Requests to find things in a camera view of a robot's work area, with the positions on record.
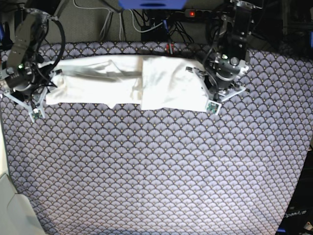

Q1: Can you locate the white printed T-shirt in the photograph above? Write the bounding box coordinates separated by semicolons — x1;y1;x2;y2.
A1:
45;55;207;112

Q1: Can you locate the black power strip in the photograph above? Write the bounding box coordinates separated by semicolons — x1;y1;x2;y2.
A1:
184;9;211;19

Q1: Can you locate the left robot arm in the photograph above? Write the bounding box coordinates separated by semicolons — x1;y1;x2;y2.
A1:
186;0;255;115

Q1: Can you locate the blue box at top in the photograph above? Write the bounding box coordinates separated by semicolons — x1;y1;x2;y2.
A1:
118;0;187;10

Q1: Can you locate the white cable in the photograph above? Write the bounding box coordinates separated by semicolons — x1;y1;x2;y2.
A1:
73;0;164;42

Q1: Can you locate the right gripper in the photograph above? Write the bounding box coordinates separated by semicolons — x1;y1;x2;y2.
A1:
0;62;61;122

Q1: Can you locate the fan-patterned grey tablecloth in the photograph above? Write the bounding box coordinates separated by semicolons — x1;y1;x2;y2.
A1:
0;42;313;235

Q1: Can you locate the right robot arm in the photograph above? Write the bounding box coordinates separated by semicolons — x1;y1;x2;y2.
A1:
0;0;68;122

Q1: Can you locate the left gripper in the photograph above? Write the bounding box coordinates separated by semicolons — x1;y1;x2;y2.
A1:
186;55;249;115

